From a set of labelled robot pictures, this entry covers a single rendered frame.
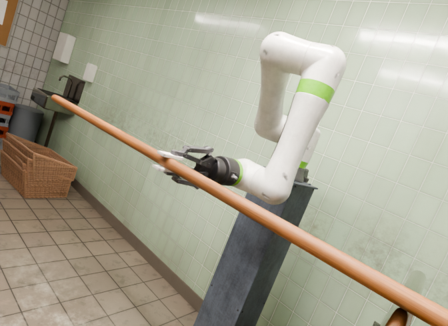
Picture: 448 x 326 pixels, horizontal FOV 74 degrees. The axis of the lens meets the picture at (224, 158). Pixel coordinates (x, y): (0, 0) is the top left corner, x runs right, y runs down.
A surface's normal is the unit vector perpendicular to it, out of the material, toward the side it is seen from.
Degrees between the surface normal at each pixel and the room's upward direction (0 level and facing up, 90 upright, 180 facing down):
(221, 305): 90
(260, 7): 90
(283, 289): 90
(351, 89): 90
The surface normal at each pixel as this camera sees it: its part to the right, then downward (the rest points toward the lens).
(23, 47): 0.72, 0.36
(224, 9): -0.60, -0.13
